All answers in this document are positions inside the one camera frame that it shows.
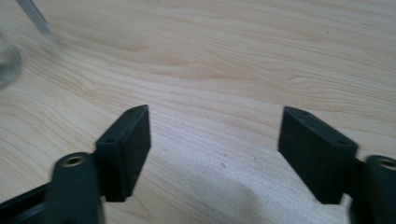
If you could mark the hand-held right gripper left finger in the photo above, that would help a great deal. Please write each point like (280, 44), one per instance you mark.
(124, 155)

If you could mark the clear glass container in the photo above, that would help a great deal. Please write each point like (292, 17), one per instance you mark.
(7, 62)

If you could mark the grey metal rod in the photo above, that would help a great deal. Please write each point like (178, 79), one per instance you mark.
(35, 15)

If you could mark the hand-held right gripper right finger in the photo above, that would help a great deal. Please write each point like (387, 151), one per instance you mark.
(314, 152)

